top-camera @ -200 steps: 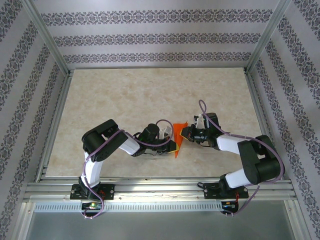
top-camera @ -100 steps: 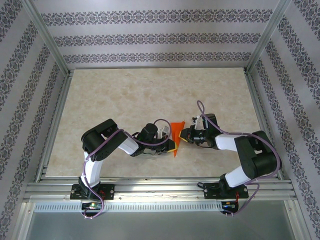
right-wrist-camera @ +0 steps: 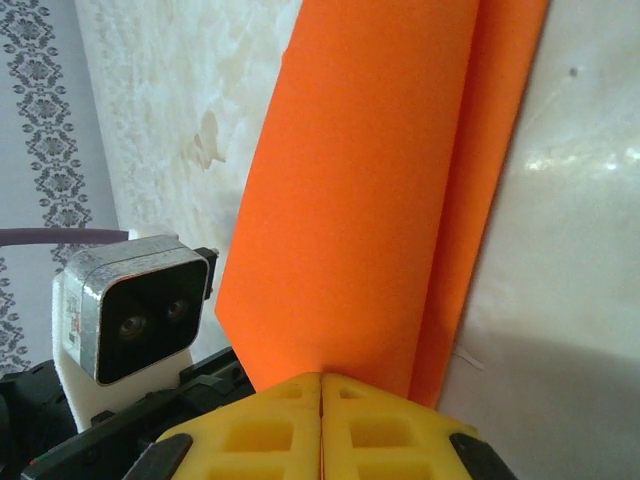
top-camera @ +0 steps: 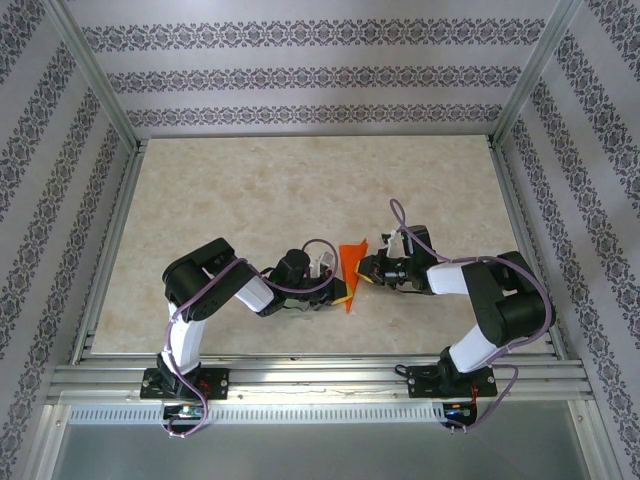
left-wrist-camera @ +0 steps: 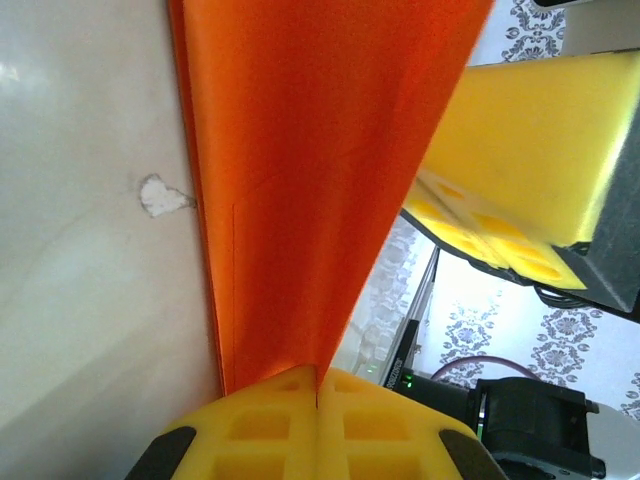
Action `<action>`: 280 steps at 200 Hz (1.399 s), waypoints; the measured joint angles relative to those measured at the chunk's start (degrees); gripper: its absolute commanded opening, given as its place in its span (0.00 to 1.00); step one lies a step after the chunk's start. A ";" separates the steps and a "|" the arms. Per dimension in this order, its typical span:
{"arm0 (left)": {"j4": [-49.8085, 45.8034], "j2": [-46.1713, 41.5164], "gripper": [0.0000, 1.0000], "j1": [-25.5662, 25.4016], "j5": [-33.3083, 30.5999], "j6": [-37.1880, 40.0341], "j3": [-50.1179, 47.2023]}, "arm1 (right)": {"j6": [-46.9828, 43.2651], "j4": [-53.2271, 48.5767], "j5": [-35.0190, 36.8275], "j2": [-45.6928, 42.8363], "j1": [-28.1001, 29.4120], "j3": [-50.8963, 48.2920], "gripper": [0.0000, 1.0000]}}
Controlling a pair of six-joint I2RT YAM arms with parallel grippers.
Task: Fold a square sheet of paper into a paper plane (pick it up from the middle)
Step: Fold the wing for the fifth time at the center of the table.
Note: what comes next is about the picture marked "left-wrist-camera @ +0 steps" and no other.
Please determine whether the aluminium side rail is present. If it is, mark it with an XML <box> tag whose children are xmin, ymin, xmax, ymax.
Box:
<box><xmin>372</xmin><ymin>244</ymin><xmax>444</xmax><ymax>386</ymax></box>

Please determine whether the orange cloth piece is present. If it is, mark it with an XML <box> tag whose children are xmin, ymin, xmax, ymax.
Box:
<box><xmin>167</xmin><ymin>0</ymin><xmax>496</xmax><ymax>396</ymax></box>

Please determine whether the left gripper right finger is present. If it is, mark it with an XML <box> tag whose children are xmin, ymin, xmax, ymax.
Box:
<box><xmin>315</xmin><ymin>366</ymin><xmax>507</xmax><ymax>480</ymax></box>

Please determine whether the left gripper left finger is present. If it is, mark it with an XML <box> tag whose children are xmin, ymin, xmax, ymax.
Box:
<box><xmin>124</xmin><ymin>363</ymin><xmax>320</xmax><ymax>480</ymax></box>

